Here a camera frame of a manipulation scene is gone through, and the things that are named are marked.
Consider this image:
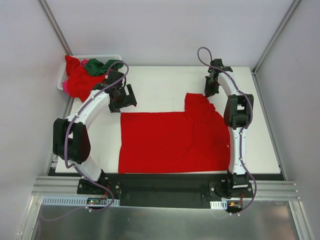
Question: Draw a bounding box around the red t shirt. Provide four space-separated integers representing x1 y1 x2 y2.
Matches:
65 55 106 102
118 93 231 174

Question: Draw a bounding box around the white plastic laundry basket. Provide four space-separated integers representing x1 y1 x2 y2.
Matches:
56 54 122 91

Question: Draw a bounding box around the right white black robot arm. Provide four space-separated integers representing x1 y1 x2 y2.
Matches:
204 58 254 199

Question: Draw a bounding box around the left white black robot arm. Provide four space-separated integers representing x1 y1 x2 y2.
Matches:
52 69 137 195

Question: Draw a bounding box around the green t shirt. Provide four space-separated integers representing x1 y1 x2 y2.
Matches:
84 58 123 77

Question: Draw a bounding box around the red t shirt in basket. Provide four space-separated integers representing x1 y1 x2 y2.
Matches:
65 55 106 102

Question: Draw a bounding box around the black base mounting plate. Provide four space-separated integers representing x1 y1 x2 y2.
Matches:
76 173 254 209

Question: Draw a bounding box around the right white slotted cable duct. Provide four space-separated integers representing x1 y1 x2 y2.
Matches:
210 200 228 210

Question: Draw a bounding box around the white slotted cable duct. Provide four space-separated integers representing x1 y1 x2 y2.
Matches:
42 196 120 208
210 200 228 210

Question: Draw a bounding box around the left white slotted cable duct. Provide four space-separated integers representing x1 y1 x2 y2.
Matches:
42 196 120 208

